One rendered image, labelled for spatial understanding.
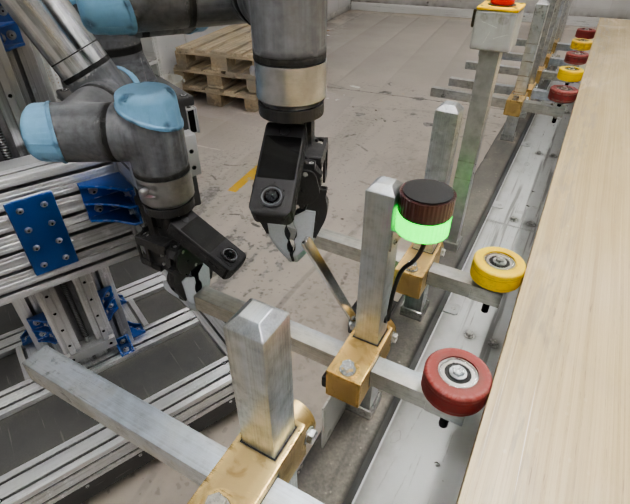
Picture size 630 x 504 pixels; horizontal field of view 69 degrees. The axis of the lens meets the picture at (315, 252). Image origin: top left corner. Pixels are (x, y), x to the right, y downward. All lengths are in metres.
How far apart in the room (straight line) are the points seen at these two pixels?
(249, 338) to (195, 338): 1.28
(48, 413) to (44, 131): 1.05
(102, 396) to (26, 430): 1.04
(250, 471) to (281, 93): 0.35
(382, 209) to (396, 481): 0.47
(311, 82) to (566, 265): 0.52
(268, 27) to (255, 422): 0.35
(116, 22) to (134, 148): 0.16
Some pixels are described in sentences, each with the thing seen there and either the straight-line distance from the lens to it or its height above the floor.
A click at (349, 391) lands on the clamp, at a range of 0.63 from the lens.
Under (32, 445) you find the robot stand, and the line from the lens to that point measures 1.52.
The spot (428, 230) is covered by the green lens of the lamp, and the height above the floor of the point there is 1.08.
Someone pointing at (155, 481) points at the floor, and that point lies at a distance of 1.59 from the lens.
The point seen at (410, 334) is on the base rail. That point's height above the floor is 0.70.
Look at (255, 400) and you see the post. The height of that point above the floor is 1.05.
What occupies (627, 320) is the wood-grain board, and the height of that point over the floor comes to 0.90.
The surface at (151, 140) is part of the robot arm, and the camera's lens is 0.61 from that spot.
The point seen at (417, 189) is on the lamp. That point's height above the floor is 1.11.
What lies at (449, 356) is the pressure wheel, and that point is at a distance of 0.61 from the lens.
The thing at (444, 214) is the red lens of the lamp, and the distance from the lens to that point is 0.49.
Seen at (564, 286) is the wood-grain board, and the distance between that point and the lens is 0.78.
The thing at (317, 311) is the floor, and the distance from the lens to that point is 1.94.
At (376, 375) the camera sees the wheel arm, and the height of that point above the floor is 0.86.
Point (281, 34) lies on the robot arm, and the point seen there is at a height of 1.26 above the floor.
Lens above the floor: 1.35
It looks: 37 degrees down
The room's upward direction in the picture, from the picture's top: straight up
